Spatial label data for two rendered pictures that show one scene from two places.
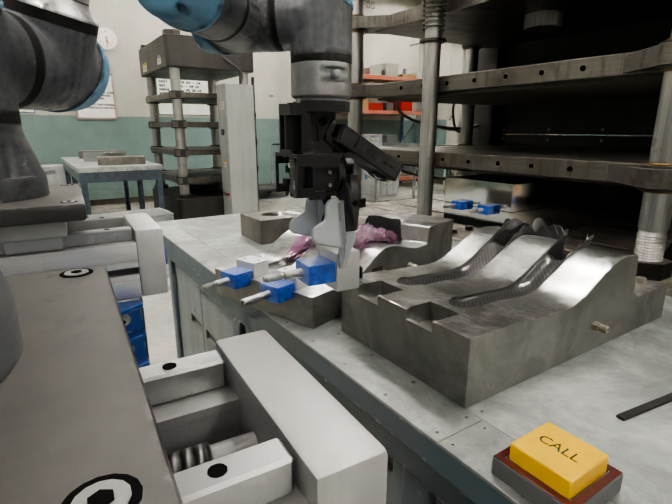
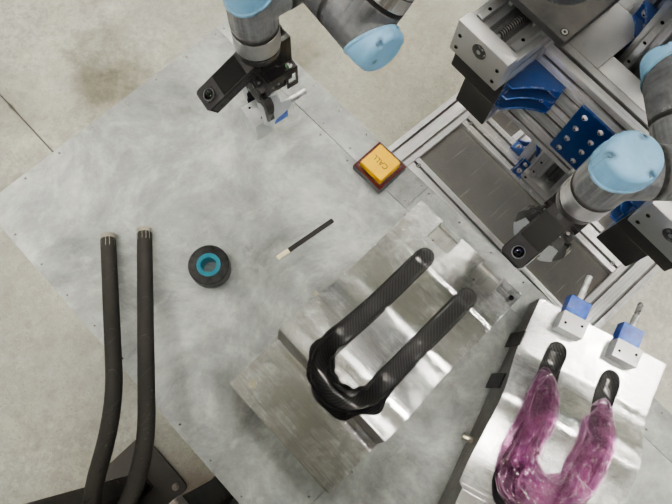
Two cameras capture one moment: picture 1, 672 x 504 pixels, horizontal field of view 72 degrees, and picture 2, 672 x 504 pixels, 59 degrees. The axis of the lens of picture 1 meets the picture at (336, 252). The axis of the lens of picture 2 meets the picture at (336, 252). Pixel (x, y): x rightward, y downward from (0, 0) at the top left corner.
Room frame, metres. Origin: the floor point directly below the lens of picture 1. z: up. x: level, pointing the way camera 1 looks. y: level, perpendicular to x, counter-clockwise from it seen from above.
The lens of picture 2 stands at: (0.85, -0.43, 1.96)
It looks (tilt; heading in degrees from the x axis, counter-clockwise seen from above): 74 degrees down; 163
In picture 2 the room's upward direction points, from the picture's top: 7 degrees clockwise
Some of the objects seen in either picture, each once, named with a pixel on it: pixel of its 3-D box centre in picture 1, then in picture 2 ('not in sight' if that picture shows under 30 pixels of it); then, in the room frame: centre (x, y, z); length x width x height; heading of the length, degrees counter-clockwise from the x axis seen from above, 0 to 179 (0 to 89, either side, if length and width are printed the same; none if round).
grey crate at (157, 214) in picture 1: (132, 227); not in sight; (3.80, 1.72, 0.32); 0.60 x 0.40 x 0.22; 128
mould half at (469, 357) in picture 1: (510, 285); (377, 339); (0.72, -0.29, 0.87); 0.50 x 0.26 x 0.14; 123
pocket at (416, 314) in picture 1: (431, 324); (443, 240); (0.56, -0.12, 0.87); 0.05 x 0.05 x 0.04; 33
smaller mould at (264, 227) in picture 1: (280, 224); not in sight; (1.38, 0.17, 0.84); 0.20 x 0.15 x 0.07; 123
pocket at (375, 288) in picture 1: (379, 299); (484, 279); (0.65, -0.07, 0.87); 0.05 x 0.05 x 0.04; 33
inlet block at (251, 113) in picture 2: not in sight; (277, 107); (0.25, -0.39, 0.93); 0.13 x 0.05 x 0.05; 115
